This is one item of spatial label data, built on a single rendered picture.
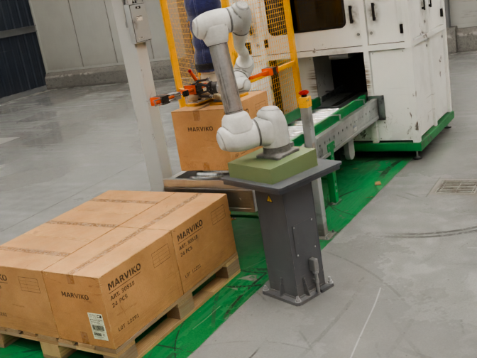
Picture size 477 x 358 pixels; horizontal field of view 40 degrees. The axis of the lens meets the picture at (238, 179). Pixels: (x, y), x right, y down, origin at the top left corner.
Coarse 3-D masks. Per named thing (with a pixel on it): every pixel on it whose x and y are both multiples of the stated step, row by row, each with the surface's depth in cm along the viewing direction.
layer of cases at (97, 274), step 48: (144, 192) 443; (192, 192) 425; (48, 240) 382; (96, 240) 368; (144, 240) 356; (192, 240) 382; (0, 288) 362; (48, 288) 339; (96, 288) 320; (144, 288) 346; (96, 336) 332
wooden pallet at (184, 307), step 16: (224, 272) 415; (192, 288) 382; (208, 288) 406; (176, 304) 369; (192, 304) 383; (176, 320) 373; (0, 336) 378; (16, 336) 369; (32, 336) 361; (48, 336) 354; (160, 336) 359; (48, 352) 358; (64, 352) 355; (96, 352) 336; (112, 352) 329; (128, 352) 336; (144, 352) 346
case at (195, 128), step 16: (256, 96) 440; (176, 112) 421; (192, 112) 415; (208, 112) 409; (224, 112) 404; (256, 112) 440; (176, 128) 425; (192, 128) 419; (208, 128) 413; (192, 144) 422; (208, 144) 417; (192, 160) 426; (208, 160) 420; (224, 160) 414
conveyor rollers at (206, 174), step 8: (312, 112) 607; (320, 112) 602; (328, 112) 598; (296, 120) 587; (320, 120) 566; (288, 128) 562; (296, 128) 558; (192, 176) 461; (200, 176) 458; (208, 176) 462; (216, 176) 458
